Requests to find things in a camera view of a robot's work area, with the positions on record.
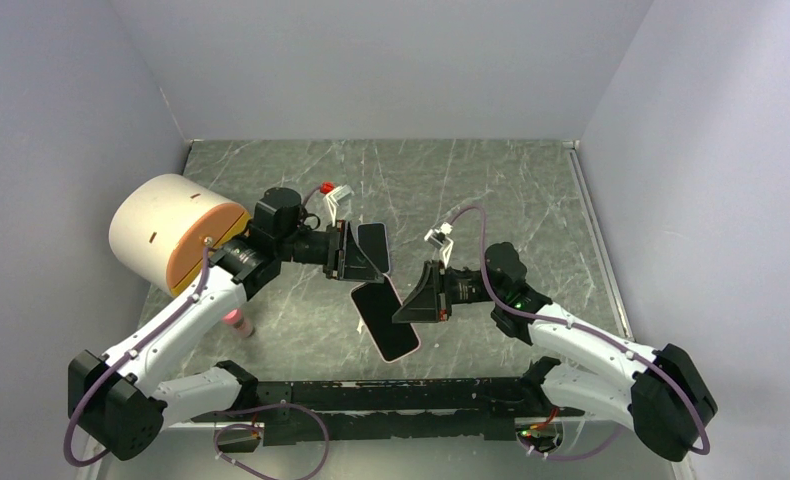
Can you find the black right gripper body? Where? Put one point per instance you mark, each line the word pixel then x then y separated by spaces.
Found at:
pixel 463 287

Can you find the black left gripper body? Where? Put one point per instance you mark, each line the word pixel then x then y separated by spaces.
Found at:
pixel 323 248

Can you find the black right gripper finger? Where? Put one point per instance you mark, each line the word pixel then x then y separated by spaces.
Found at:
pixel 425 291
pixel 417 314

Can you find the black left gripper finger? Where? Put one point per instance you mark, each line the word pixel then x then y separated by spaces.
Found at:
pixel 358 242
pixel 361 269

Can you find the lavender phone case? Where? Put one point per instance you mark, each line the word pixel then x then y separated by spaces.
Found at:
pixel 388 258

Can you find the blue smartphone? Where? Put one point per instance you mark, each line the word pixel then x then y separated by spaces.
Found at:
pixel 376 245

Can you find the pink phone case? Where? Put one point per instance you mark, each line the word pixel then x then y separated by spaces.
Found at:
pixel 395 360

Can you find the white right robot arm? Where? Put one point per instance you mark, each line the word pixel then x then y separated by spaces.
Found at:
pixel 658 393

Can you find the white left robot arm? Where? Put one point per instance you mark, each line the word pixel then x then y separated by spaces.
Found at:
pixel 212 256

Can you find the pink capped small bottle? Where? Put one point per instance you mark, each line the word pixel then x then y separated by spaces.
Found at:
pixel 239 323

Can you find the beige and orange cylinder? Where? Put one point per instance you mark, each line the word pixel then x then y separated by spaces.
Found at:
pixel 160 230

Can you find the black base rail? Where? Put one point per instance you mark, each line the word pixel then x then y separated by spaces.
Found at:
pixel 489 408

